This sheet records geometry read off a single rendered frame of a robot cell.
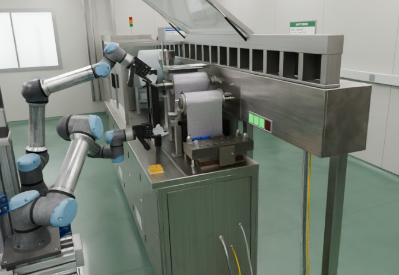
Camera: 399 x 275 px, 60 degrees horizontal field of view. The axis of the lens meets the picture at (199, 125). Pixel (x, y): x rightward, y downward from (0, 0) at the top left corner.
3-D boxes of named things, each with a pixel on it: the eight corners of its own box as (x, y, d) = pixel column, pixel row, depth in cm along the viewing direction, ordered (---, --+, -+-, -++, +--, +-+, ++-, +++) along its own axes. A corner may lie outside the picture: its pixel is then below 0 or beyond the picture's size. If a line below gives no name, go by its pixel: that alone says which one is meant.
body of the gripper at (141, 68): (152, 68, 200) (136, 56, 195) (144, 81, 200) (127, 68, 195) (149, 67, 207) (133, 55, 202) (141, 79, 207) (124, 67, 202)
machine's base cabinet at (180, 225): (113, 170, 439) (106, 104, 416) (162, 162, 460) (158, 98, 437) (165, 318, 211) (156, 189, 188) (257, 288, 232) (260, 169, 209)
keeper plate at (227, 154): (218, 165, 205) (218, 147, 202) (233, 162, 208) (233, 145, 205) (220, 166, 203) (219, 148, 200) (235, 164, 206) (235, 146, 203)
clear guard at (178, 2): (139, -4, 274) (140, -5, 274) (189, 33, 296) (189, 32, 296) (179, -25, 179) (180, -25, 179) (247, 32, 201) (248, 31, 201)
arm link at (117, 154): (109, 158, 209) (107, 141, 206) (126, 159, 206) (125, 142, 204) (103, 163, 201) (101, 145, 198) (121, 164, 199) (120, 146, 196)
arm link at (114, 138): (105, 143, 202) (104, 129, 200) (124, 141, 206) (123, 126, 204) (107, 147, 195) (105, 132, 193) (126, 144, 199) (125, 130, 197)
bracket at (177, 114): (171, 154, 228) (168, 109, 220) (180, 153, 230) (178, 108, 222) (173, 157, 223) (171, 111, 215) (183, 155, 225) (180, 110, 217)
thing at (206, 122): (187, 140, 216) (186, 111, 212) (222, 135, 224) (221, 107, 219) (187, 141, 216) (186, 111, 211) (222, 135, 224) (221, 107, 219)
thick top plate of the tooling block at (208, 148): (183, 151, 213) (183, 142, 211) (241, 142, 226) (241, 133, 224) (192, 160, 198) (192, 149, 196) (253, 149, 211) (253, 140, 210)
